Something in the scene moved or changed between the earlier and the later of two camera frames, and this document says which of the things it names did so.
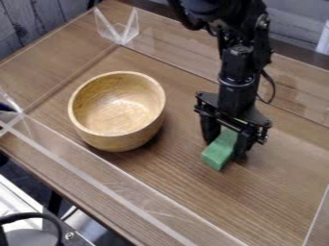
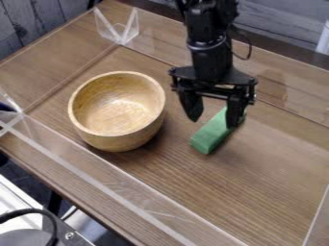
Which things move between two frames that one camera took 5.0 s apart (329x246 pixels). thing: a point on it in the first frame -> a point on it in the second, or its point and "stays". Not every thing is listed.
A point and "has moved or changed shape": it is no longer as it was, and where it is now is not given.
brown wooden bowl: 116,109 stays
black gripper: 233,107 -> 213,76
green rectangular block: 221,149 has moved or changed shape
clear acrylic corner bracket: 120,34 stays
